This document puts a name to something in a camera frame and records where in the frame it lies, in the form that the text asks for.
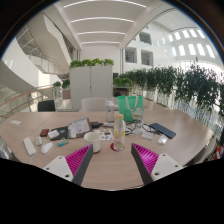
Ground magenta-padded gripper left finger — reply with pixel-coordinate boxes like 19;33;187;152
43;143;95;187

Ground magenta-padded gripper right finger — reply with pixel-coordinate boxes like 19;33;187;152
130;143;184;186

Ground clear bottle with yellow cap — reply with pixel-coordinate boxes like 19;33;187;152
112;113;127;153

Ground white computer mouse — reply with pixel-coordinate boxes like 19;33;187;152
40;141;54;155

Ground blue and green marker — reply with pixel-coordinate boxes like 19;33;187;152
57;139;70;148

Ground white plastic packet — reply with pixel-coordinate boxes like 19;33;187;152
157;134;169;145

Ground grey computer mouse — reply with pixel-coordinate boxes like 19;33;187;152
35;135;44;147

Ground white card box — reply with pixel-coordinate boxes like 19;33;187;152
47;129;61;140

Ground dark blue flat case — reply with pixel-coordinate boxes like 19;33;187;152
148;122;177;140

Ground white power strip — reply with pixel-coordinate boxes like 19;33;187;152
22;136;37;157

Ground white cup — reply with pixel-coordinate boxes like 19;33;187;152
83;131;102;154

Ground brown clipboard with papers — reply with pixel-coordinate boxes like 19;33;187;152
67;117;93;139

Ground small black device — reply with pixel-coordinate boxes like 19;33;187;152
90;121;104;130

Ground colourful sticker sheet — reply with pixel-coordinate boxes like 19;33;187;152
96;128;115;141

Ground black chair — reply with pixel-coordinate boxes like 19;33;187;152
37;99;57;113

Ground green bag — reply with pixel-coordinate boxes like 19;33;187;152
116;95;145;123

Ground white chair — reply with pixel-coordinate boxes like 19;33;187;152
80;97;108;112

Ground clear shaker bottle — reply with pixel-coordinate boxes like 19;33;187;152
105;99;116;124

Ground glass railing with wooden handrail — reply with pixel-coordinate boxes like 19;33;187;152
0;84;54;116

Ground small potted green plant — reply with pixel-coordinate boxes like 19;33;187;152
52;80;63;101
61;78;72;100

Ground row of tall green plants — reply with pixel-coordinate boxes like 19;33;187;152
113;63;224;124

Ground white cabinet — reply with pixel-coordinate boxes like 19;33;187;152
69;65;114;110

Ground green plants atop cabinet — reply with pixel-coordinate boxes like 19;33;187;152
68;58;115;69

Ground ceiling light strips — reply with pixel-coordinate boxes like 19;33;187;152
63;0;148;46

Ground black cables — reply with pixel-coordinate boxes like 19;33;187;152
125;121;158;135

